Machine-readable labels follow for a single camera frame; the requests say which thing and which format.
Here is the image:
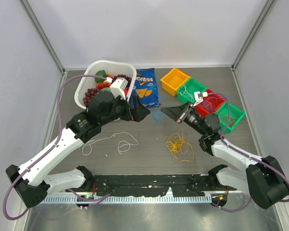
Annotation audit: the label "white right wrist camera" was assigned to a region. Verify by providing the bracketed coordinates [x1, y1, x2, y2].
[194, 91, 208, 103]

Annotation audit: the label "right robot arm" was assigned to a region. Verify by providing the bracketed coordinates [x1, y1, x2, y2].
[161, 103, 289, 209]

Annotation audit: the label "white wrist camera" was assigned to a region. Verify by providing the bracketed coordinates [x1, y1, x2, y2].
[194, 91, 208, 103]
[106, 77, 129, 100]

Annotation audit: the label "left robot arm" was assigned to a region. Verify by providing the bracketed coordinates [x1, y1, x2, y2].
[6, 91, 150, 208]

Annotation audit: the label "red plastic bin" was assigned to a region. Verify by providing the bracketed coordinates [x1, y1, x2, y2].
[195, 94, 225, 117]

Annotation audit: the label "green lime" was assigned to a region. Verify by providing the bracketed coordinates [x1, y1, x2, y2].
[95, 70, 107, 83]

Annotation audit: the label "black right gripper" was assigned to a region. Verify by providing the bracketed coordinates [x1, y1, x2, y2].
[161, 101, 207, 136]

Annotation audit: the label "white slotted cable duct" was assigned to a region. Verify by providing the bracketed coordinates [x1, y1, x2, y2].
[41, 193, 212, 205]

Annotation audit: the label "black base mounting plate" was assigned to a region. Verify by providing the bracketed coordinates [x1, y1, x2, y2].
[86, 174, 236, 197]

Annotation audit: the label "blue Doritos chip bag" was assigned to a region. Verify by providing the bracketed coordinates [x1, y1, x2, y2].
[131, 68, 160, 108]

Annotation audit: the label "green plastic bin far right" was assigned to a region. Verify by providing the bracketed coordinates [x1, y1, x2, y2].
[216, 102, 245, 134]

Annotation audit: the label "upper purple grape bunch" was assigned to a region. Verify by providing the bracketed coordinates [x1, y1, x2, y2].
[112, 74, 131, 83]

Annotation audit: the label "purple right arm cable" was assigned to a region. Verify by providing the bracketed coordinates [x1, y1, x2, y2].
[202, 92, 289, 212]

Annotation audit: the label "white fruit basket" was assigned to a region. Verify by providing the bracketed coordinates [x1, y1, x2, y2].
[74, 60, 137, 109]

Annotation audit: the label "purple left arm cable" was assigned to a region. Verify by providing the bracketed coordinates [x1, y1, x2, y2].
[2, 74, 110, 221]

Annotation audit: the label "green plastic bin near yellow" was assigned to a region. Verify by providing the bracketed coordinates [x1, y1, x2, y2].
[176, 78, 207, 104]

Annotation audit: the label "orange wire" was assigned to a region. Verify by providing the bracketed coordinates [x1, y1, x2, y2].
[225, 115, 238, 127]

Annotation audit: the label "yellow wires bundle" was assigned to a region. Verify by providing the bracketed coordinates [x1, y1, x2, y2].
[164, 128, 195, 163]

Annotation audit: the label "white wires bundle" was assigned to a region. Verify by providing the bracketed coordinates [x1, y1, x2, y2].
[81, 131, 139, 156]

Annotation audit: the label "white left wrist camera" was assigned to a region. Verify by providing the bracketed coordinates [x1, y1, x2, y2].
[106, 77, 129, 100]

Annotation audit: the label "peaches in basket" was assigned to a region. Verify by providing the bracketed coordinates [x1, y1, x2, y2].
[95, 78, 112, 90]

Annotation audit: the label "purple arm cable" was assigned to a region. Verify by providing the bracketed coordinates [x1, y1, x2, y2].
[202, 92, 289, 212]
[2, 74, 110, 221]

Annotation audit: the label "lower purple grape bunch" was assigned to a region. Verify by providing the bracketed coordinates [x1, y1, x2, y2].
[83, 88, 99, 106]

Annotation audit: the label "blue wires bundle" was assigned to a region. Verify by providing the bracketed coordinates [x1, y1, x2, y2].
[150, 95, 171, 123]

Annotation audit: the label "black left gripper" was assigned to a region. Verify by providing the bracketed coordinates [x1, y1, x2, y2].
[100, 91, 150, 126]

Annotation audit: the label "purple grape bunch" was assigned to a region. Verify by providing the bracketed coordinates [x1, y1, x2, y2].
[112, 74, 131, 83]
[83, 88, 99, 106]

